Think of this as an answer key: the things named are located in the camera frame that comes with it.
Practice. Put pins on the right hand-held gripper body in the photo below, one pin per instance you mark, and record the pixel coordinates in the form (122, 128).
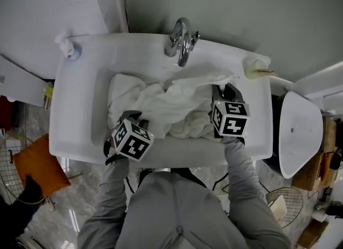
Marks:
(230, 119)

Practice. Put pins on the white oval bathtub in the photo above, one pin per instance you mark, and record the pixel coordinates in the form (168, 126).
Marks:
(300, 135)

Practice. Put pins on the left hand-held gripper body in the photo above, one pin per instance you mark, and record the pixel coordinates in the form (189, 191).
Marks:
(131, 140)

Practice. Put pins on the white soap dispenser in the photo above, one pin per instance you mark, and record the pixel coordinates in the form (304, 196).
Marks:
(67, 48)

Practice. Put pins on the chrome faucet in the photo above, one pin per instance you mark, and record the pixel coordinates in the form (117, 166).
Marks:
(185, 49)

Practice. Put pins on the yellow small bottle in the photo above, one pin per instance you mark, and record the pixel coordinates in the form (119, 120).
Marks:
(48, 93)

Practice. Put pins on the red bag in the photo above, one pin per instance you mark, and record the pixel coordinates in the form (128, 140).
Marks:
(5, 113)

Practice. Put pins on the dark wooden side table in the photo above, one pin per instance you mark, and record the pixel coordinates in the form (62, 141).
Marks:
(312, 231)

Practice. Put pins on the person's grey jacket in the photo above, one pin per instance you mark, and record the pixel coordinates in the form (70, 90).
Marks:
(174, 210)

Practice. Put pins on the person's left forearm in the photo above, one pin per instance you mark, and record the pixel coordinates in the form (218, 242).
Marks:
(110, 189)

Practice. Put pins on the person's right forearm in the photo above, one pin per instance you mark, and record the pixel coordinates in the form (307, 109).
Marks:
(241, 175)

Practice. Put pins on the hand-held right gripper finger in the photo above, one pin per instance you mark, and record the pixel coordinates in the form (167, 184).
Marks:
(235, 96)
(217, 95)

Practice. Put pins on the clear cup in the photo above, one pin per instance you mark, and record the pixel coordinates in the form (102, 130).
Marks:
(252, 68)

